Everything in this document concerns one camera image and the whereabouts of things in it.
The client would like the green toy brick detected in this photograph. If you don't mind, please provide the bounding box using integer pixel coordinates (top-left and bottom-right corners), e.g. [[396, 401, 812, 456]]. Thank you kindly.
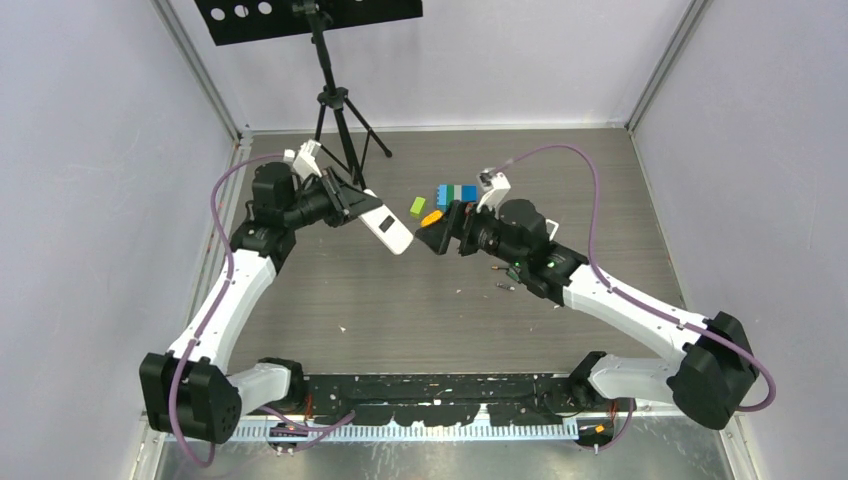
[[409, 196, 427, 218]]

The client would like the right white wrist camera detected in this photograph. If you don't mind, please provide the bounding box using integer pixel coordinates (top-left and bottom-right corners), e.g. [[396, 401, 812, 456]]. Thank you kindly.
[[476, 167, 511, 213]]

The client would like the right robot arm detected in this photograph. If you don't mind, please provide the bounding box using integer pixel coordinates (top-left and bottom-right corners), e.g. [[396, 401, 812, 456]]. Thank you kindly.
[[415, 199, 762, 430]]

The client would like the white air conditioner remote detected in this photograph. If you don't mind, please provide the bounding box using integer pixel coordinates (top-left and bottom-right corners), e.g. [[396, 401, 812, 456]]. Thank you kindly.
[[545, 219, 560, 241]]

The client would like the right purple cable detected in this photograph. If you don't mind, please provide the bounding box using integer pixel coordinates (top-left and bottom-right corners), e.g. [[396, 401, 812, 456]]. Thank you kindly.
[[496, 144, 778, 458]]

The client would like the black tripod stand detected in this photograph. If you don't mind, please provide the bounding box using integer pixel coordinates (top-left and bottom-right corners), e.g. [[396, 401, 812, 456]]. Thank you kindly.
[[291, 1, 393, 189]]

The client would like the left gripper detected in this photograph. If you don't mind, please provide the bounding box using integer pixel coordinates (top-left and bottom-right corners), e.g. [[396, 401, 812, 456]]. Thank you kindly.
[[283, 167, 381, 231]]

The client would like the white remote with red keypad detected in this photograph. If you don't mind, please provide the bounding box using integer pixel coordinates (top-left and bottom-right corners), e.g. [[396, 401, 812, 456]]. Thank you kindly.
[[359, 189, 414, 256]]

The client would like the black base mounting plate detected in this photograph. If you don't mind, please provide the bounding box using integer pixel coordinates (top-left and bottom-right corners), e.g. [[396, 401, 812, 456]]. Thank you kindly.
[[237, 373, 637, 427]]

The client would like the black perforated plate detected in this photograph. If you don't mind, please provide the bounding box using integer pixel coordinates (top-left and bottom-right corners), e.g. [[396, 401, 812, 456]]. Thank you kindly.
[[194, 0, 423, 46]]

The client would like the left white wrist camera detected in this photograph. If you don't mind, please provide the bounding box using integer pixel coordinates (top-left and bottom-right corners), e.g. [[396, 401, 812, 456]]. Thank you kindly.
[[283, 139, 322, 180]]

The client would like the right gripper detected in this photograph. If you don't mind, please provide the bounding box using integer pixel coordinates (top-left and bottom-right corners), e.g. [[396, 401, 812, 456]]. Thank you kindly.
[[414, 199, 525, 270]]

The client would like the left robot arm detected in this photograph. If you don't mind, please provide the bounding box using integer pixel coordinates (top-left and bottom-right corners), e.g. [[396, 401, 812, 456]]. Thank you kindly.
[[139, 162, 383, 445]]

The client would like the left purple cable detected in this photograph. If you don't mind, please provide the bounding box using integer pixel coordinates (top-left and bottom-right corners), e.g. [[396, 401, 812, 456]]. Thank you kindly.
[[165, 152, 358, 469]]

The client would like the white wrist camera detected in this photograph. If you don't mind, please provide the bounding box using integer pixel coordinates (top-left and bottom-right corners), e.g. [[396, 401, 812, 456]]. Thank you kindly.
[[283, 139, 322, 180], [476, 167, 511, 213]]

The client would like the blue green toy block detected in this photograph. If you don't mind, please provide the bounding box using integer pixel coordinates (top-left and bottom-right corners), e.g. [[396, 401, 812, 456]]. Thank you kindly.
[[436, 184, 479, 211]]

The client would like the purple cable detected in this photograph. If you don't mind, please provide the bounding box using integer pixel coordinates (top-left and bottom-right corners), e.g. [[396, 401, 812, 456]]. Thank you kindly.
[[165, 152, 358, 469], [496, 144, 778, 458]]

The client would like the orange toy brick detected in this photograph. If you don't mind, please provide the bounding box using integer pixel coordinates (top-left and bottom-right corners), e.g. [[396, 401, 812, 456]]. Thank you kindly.
[[420, 210, 444, 228]]

